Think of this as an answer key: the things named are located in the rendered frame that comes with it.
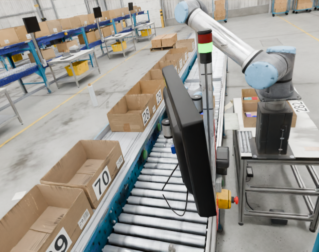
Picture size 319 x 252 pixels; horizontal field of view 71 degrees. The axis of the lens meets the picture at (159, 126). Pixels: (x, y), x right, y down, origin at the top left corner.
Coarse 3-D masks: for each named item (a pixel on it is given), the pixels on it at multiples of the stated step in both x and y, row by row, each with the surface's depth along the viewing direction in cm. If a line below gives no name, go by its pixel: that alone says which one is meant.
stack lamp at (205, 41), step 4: (200, 36) 76; (204, 36) 75; (208, 36) 75; (200, 40) 77; (204, 40) 76; (208, 40) 76; (200, 44) 77; (204, 44) 77; (208, 44) 77; (200, 48) 78; (204, 48) 77; (208, 48) 77; (212, 48) 79; (200, 52) 79; (204, 52) 78
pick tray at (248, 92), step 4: (248, 88) 229; (252, 88) 228; (244, 92) 232; (248, 92) 231; (252, 92) 230; (244, 96) 234; (248, 96) 233; (252, 96) 232; (256, 96) 231; (244, 100) 208; (248, 100) 207; (252, 100) 206; (256, 100) 205
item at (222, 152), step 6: (216, 150) 111; (222, 150) 109; (228, 150) 109; (216, 156) 107; (222, 156) 106; (228, 156) 106; (216, 162) 105; (222, 162) 104; (228, 162) 104; (222, 174) 110
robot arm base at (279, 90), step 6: (276, 84) 128; (282, 84) 127; (288, 84) 128; (264, 90) 134; (270, 90) 131; (276, 90) 129; (282, 90) 128; (288, 90) 128; (270, 96) 132; (276, 96) 130; (282, 96) 129; (288, 96) 129
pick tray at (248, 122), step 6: (246, 102) 203; (252, 102) 201; (288, 102) 192; (246, 108) 206; (252, 108) 204; (294, 114) 176; (246, 120) 182; (252, 120) 181; (294, 120) 172; (246, 126) 185; (252, 126) 183; (294, 126) 175
